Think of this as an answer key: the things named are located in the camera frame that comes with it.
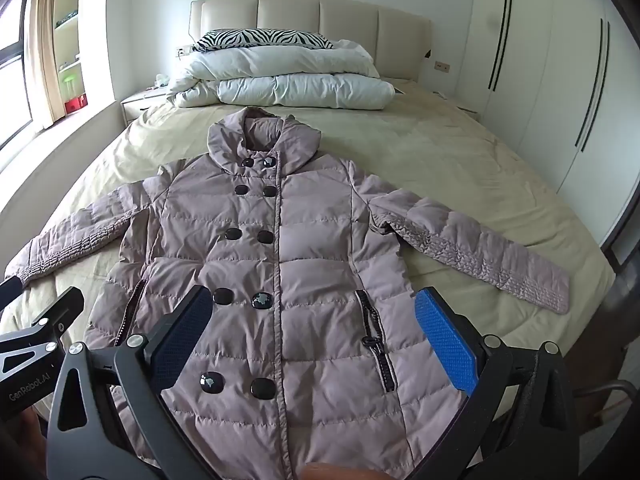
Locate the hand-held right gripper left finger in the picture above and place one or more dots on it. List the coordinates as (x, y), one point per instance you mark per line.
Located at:
(182, 330)

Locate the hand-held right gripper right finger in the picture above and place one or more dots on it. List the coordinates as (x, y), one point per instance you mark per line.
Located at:
(447, 340)

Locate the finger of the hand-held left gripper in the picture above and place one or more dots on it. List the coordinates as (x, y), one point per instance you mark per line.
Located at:
(9, 292)
(60, 310)

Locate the mauve quilted puffer jacket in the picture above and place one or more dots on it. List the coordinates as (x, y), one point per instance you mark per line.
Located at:
(310, 260)

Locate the bed with beige cover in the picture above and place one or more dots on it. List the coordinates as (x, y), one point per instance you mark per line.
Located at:
(450, 160)

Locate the red box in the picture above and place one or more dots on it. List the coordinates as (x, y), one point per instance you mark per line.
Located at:
(75, 105)

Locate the green object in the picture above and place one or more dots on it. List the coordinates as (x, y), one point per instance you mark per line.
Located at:
(70, 85)

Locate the white nightstand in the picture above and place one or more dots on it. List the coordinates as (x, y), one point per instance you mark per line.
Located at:
(137, 102)

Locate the black framed window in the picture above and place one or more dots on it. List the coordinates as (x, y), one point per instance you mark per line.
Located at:
(12, 60)

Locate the beige curtain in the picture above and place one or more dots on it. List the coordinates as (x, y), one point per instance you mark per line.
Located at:
(40, 60)

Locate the white open shelf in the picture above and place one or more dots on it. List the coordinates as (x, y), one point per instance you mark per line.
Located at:
(70, 35)

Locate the white folded duvet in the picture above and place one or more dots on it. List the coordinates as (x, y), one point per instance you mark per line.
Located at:
(290, 85)

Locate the zebra print pillow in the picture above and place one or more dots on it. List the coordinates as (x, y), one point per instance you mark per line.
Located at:
(260, 39)

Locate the beige padded headboard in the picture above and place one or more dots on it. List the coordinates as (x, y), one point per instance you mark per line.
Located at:
(300, 15)

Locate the wall socket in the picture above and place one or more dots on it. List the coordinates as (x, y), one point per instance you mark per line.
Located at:
(441, 66)

